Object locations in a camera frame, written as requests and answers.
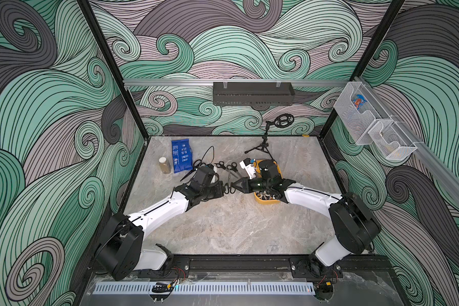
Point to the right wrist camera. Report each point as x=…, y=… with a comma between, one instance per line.
x=262, y=168

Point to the tan small bottle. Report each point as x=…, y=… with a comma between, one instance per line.
x=164, y=165

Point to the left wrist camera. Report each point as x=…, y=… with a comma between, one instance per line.
x=203, y=177

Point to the white perforated front strip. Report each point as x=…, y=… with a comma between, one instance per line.
x=208, y=288

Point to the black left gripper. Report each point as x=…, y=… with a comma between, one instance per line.
x=219, y=192

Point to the blue snack packet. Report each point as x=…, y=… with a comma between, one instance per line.
x=182, y=156

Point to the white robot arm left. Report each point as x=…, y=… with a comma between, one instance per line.
x=120, y=248

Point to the aluminium rail back wall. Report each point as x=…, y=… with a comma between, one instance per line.
x=209, y=82

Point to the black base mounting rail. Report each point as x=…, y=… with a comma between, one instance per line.
x=298, y=265

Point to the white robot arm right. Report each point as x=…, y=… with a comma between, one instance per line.
x=354, y=224

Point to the aluminium rail wall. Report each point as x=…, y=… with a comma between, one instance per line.
x=442, y=174
x=209, y=82

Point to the small black scissors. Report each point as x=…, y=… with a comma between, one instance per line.
x=233, y=167
x=221, y=165

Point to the black corner frame post left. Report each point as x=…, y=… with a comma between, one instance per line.
x=101, y=41

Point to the black hanging wall tray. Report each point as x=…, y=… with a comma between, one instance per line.
x=259, y=96

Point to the clear wall bin large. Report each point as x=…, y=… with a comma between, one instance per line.
x=356, y=112

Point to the black corner frame post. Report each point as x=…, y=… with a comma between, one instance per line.
x=101, y=41
x=371, y=49

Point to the small black scissors left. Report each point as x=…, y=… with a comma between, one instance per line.
x=221, y=165

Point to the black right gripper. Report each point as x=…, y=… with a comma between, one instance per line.
x=247, y=186

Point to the black corner frame post right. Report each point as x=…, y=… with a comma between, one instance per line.
x=371, y=49

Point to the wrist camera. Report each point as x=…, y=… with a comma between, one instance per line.
x=203, y=177
x=262, y=168

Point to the aluminium rail right wall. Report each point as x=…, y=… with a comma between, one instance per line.
x=442, y=174

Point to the black handled grey scissors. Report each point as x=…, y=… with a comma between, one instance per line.
x=228, y=185

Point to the small black scissors right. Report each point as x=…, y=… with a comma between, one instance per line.
x=233, y=167

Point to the yellow plastic storage box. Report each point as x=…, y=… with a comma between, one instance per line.
x=264, y=198

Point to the clear wall bin small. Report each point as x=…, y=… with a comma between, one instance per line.
x=391, y=140

